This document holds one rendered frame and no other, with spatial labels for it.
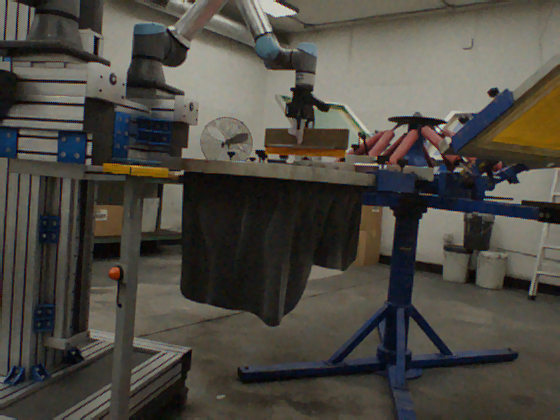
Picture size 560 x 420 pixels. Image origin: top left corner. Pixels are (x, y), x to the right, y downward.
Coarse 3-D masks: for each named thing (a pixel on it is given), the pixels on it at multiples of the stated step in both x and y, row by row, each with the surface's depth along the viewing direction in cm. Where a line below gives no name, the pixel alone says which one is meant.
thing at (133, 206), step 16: (128, 176) 143; (144, 176) 139; (160, 176) 143; (128, 192) 143; (128, 208) 143; (128, 224) 143; (128, 240) 143; (128, 256) 143; (128, 272) 143; (128, 288) 144; (128, 304) 144; (128, 320) 145; (128, 336) 145; (128, 352) 146; (112, 368) 147; (128, 368) 147; (112, 384) 147; (128, 384) 147; (112, 400) 147; (128, 400) 148; (112, 416) 147; (128, 416) 148
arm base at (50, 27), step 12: (36, 12) 139; (48, 12) 138; (60, 12) 139; (36, 24) 138; (48, 24) 138; (60, 24) 139; (72, 24) 142; (36, 36) 137; (48, 36) 137; (60, 36) 139; (72, 36) 141
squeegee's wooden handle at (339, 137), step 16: (272, 128) 194; (288, 128) 189; (304, 128) 185; (320, 128) 181; (336, 128) 177; (272, 144) 194; (288, 144) 189; (304, 144) 185; (320, 144) 181; (336, 144) 177
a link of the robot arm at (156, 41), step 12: (144, 24) 186; (156, 24) 187; (132, 36) 189; (144, 36) 186; (156, 36) 187; (168, 36) 195; (132, 48) 188; (144, 48) 186; (156, 48) 188; (168, 48) 195
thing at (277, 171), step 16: (160, 160) 164; (176, 160) 160; (192, 160) 155; (208, 160) 151; (224, 160) 147; (256, 176) 140; (272, 176) 136; (288, 176) 133; (304, 176) 138; (320, 176) 144; (336, 176) 151; (352, 176) 159; (368, 176) 167
